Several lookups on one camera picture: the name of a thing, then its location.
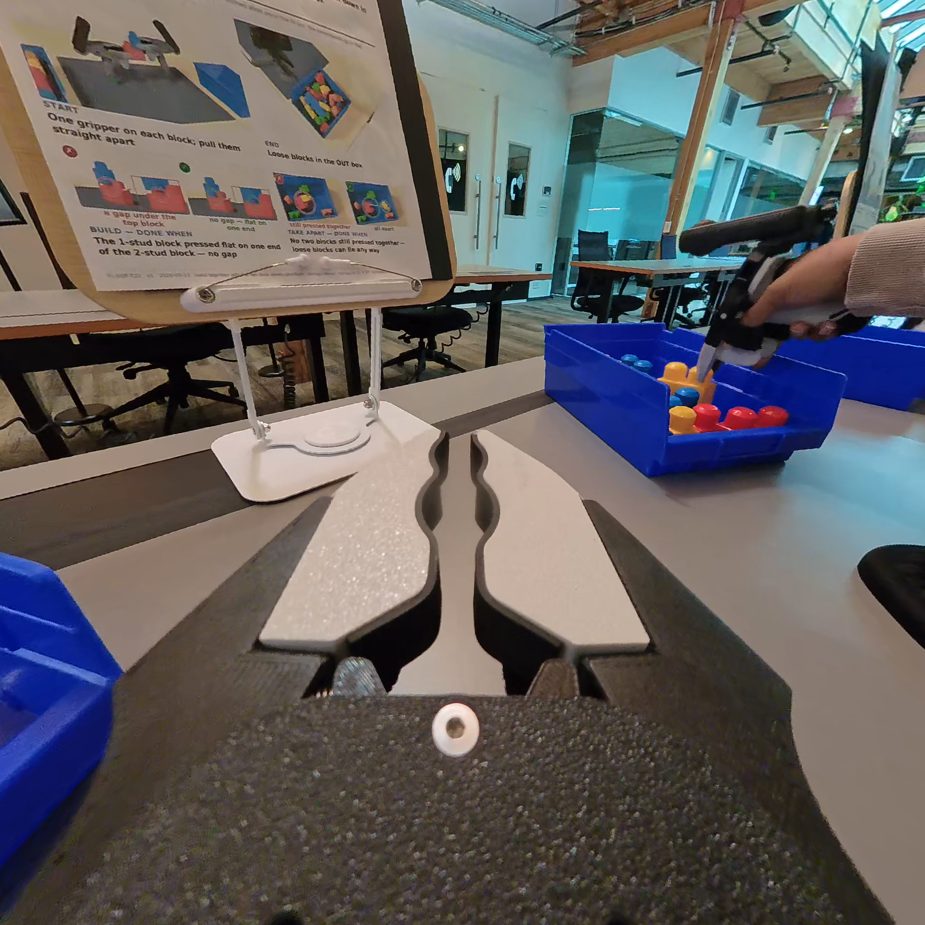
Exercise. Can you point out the person's right hand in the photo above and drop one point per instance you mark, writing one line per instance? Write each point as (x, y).
(809, 278)

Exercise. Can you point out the phone booth door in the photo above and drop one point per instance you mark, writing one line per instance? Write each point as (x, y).
(517, 181)
(454, 170)

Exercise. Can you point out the wooden desk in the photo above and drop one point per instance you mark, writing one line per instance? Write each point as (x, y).
(506, 274)
(43, 311)
(650, 265)

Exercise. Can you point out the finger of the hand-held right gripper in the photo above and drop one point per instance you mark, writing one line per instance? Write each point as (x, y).
(706, 363)
(751, 357)

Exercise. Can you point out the blue plastic bin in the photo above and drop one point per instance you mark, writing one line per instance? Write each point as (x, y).
(881, 361)
(50, 686)
(614, 405)

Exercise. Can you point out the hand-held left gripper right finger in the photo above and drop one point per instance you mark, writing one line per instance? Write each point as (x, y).
(556, 556)

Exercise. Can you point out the black office chair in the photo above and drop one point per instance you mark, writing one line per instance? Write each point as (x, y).
(603, 289)
(426, 325)
(166, 365)

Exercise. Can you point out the wooden pillar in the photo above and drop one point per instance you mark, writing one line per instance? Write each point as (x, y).
(697, 130)

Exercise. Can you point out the printed instruction sheet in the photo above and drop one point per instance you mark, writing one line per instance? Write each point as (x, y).
(217, 134)

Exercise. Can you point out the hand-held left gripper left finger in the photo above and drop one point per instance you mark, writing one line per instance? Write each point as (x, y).
(354, 549)

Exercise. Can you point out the framed sign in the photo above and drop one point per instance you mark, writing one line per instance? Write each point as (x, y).
(11, 206)

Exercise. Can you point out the black backing board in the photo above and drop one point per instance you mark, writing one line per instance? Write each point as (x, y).
(425, 181)

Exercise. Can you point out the pile of mega blocks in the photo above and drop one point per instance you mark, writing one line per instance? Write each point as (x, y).
(744, 418)

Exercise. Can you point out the black padded wrist rest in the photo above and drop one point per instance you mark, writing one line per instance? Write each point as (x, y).
(900, 589)

